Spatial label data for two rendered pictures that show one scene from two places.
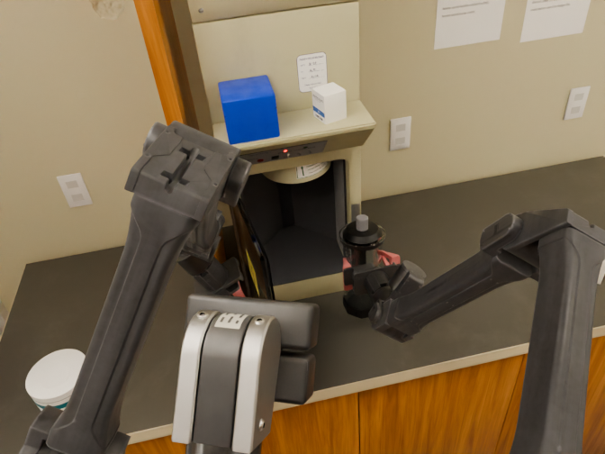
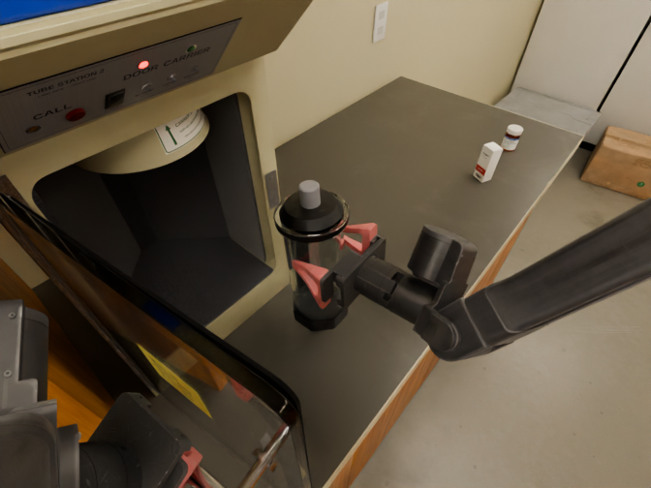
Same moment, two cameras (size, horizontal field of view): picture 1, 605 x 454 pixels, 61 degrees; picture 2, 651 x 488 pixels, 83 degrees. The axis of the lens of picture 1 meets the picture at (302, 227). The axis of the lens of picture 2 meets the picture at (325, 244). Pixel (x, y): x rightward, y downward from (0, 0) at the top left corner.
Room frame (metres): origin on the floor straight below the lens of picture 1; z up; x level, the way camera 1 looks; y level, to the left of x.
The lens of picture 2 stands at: (0.62, 0.10, 1.57)
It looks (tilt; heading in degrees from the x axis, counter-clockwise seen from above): 47 degrees down; 319
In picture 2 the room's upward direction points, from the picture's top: straight up
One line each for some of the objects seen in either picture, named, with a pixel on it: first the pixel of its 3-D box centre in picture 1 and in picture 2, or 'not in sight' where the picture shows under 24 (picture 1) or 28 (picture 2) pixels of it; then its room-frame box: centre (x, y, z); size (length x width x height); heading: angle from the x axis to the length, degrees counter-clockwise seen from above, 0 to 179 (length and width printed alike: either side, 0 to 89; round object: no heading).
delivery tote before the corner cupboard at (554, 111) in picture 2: not in sight; (537, 130); (1.45, -2.67, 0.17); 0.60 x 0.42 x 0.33; 6
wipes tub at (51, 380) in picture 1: (68, 392); not in sight; (0.72, 0.57, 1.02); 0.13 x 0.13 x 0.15
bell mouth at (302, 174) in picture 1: (294, 154); (133, 114); (1.11, 0.00, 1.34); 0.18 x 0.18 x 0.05
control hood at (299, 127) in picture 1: (294, 144); (156, 51); (0.95, 0.00, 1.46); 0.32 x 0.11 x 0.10; 98
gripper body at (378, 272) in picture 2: (378, 286); (376, 279); (0.81, -0.16, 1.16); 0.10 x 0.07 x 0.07; 100
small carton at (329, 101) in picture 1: (329, 103); not in sight; (0.96, -0.08, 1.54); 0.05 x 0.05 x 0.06; 24
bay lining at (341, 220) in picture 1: (290, 200); (150, 204); (1.13, 0.02, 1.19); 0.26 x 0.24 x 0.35; 98
